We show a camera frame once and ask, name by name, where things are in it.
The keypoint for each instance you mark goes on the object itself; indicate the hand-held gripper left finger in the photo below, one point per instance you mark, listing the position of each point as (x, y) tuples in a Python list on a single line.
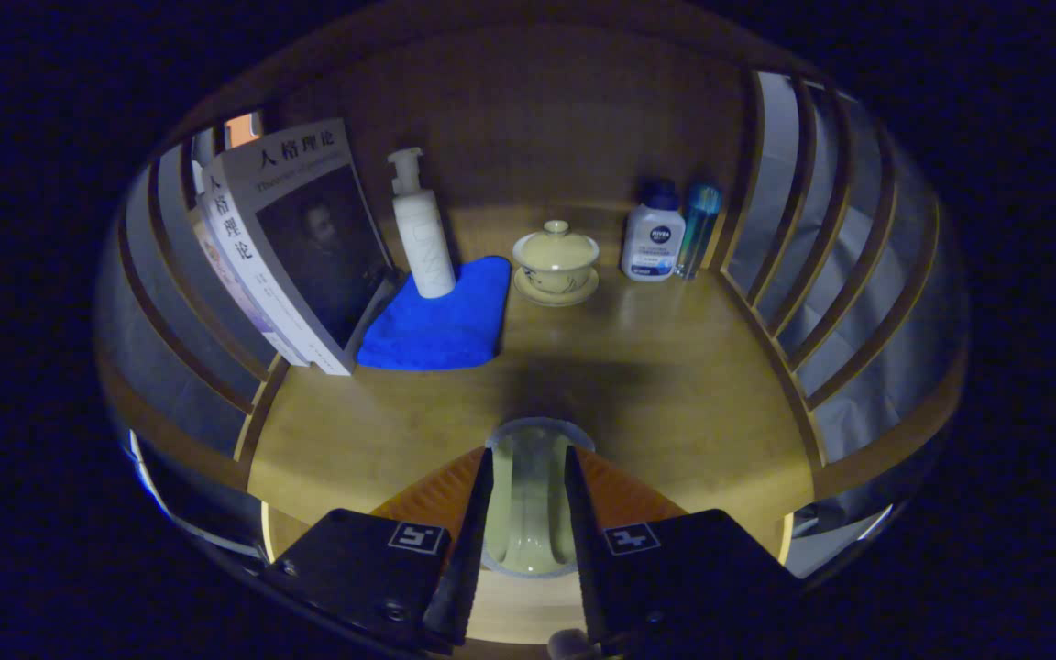
[(468, 559)]

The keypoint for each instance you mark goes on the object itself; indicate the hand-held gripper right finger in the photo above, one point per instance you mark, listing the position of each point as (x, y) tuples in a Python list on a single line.
[(588, 559)]

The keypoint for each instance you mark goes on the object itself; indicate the pale green sponge brush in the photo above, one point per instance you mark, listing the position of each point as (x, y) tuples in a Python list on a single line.
[(528, 504)]

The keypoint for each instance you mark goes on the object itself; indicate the wooden countertop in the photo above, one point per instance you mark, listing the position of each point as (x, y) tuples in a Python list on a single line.
[(656, 385)]

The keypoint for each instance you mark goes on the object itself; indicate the wooden cabinet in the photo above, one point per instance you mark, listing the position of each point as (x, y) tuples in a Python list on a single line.
[(537, 110)]

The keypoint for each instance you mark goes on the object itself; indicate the blue folded cloth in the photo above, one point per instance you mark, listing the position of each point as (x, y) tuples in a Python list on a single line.
[(445, 330)]

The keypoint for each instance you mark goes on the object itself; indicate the lidded ceramic tea cup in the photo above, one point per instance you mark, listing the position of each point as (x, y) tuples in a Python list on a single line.
[(555, 257)]

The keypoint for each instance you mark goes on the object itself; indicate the white pump bottle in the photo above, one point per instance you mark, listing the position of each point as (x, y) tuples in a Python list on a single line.
[(427, 247)]

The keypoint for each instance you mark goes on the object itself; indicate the white lotion bottle blue cap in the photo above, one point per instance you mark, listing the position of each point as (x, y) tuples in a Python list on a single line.
[(652, 238)]

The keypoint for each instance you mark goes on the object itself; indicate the teal slim bottle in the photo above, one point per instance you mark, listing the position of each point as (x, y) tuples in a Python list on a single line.
[(698, 229)]

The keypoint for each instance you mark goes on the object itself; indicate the white book with portrait cover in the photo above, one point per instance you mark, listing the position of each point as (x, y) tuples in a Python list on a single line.
[(308, 238)]

